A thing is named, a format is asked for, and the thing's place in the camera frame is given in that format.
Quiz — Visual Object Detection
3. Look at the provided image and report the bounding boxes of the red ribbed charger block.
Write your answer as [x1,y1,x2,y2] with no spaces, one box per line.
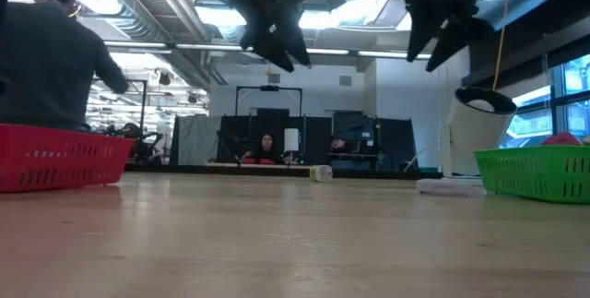
[539,131,583,147]

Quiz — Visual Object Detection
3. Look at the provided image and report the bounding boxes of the long ceiling light strip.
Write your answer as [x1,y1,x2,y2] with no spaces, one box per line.
[103,39,432,59]

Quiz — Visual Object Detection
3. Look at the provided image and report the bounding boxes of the white cylinder lamp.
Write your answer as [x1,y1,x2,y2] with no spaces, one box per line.
[283,127,301,153]

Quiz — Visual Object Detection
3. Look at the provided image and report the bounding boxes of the person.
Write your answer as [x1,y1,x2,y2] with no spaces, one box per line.
[0,0,131,132]
[242,132,287,164]

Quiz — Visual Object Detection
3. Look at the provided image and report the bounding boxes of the black curtain partition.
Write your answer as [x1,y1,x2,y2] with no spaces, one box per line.
[216,113,333,165]

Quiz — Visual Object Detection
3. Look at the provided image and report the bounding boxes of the black partition panel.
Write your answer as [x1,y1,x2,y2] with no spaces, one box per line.
[375,117,419,170]

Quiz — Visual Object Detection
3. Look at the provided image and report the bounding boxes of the grey cloth screen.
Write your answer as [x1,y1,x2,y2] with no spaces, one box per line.
[171,114,223,164]

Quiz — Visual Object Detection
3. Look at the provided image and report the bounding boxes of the white flat charger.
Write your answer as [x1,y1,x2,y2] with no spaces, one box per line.
[416,177,475,197]

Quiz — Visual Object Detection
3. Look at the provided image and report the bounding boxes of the green plastic basket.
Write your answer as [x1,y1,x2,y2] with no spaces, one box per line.
[474,144,590,206]

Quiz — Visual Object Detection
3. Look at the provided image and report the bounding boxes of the red plastic basket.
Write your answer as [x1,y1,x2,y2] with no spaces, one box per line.
[0,124,136,194]

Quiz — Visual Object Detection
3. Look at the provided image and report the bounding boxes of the black frame stand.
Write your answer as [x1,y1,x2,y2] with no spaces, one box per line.
[235,85,304,117]
[91,78,149,128]

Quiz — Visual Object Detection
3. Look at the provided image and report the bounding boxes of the yellow hanging cord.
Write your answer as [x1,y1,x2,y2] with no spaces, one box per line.
[491,0,511,91]

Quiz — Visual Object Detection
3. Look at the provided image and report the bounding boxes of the white fan cable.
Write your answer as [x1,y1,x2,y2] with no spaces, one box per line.
[404,140,443,170]

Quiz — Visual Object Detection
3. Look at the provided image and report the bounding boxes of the glass window wall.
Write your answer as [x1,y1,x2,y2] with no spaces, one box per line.
[500,53,590,149]

